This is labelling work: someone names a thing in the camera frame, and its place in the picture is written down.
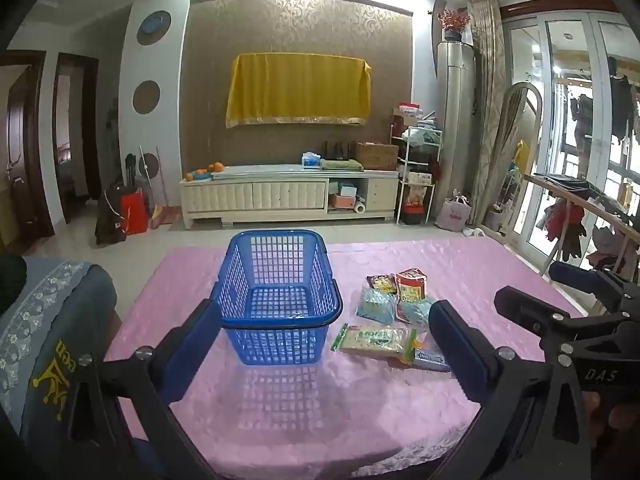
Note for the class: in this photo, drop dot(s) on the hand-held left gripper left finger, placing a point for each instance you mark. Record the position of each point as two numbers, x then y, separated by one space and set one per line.
192 347

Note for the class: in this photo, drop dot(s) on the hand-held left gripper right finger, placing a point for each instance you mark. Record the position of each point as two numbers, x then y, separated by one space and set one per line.
460 350

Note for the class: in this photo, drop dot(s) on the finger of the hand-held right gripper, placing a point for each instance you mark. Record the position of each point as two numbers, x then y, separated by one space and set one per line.
530 312
575 276

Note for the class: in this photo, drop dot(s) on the blue wafer packet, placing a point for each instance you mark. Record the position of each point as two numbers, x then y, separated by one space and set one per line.
430 360

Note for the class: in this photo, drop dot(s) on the light blue snack packet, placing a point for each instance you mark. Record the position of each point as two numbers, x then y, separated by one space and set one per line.
415 312
375 305

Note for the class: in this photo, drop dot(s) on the red white snack packet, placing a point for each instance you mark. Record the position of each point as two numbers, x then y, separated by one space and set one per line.
412 285

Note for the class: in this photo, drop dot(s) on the green cream cracker packet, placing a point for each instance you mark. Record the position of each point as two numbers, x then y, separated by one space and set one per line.
372 340

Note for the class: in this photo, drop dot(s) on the blue plastic basket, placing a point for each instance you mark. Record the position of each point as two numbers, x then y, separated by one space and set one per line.
240 270

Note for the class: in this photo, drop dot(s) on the person's right hand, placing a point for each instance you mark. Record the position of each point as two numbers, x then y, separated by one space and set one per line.
622 420

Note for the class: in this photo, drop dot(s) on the red hanging cloth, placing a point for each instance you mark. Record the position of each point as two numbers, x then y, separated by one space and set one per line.
565 220

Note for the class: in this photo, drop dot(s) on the wooden drying rack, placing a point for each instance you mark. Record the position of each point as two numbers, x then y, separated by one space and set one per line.
575 200

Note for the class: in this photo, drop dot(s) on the white slippers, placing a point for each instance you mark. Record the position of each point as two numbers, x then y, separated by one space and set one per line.
473 232

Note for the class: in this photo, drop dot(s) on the purple snack packet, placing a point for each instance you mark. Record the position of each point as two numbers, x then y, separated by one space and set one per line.
381 284

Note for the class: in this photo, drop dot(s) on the pink quilted tablecloth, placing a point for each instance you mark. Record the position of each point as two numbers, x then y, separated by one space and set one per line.
300 410

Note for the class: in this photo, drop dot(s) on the pink tote bag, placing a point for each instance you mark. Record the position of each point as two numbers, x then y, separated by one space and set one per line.
452 215

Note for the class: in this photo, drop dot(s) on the broom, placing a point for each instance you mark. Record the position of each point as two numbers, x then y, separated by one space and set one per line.
162 212

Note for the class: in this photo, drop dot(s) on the red bag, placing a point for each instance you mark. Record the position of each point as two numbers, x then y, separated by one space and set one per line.
134 215

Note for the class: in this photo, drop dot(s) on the black bag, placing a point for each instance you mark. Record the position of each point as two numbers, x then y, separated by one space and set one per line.
107 220

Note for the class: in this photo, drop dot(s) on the yellow printed bag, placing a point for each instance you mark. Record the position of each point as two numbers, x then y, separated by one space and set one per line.
415 194

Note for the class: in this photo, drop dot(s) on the arched standing mirror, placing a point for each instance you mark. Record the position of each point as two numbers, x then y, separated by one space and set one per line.
515 125

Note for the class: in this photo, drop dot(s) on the cream tv cabinet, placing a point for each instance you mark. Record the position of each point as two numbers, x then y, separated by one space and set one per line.
250 195

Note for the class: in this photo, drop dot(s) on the glass balcony door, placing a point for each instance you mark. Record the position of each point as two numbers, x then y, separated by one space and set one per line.
555 110

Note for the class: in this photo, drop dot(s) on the white paper roll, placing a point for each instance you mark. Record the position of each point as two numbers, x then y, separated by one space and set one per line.
360 206

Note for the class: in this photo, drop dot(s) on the white shelf rack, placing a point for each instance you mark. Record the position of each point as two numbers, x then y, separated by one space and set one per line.
400 175

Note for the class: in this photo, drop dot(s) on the beige patterned curtain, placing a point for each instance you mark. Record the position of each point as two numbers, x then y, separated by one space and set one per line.
487 110

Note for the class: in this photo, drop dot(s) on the orange box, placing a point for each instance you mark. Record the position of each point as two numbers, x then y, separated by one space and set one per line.
342 201

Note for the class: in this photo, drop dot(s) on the standing air conditioner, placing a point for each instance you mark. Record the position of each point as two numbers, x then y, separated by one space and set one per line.
456 120

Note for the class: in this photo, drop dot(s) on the teal box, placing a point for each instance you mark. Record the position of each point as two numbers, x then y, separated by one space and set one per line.
347 189

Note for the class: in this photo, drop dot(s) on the brown cardboard box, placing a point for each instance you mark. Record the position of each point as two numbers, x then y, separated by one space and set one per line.
377 156

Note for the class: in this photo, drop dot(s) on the green folded cloth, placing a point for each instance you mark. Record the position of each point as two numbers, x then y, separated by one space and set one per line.
341 165

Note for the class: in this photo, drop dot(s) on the blue white tissue box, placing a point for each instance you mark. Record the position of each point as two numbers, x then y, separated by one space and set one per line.
311 160

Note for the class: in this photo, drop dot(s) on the black router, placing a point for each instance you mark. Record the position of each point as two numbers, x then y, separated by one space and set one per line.
336 152

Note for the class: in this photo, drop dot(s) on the red white carton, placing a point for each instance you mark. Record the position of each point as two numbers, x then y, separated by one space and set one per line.
409 110

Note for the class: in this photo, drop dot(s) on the dark wooden doorway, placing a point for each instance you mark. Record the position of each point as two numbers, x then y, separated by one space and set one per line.
92 135

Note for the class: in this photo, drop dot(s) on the dark wooden door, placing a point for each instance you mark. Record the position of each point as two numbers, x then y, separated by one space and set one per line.
22 160

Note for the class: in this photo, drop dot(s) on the yellow cloth cover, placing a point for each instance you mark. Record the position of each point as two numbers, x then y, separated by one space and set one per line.
300 90

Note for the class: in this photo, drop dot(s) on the vase with red flowers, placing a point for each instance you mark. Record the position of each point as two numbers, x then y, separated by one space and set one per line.
454 22

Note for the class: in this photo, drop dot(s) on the small brown wall disc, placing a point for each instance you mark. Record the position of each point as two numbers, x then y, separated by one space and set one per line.
150 164

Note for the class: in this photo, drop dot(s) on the large brown wall disc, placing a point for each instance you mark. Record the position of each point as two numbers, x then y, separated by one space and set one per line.
146 96

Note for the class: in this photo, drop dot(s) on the blue wall plate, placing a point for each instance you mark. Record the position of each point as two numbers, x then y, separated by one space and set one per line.
154 27

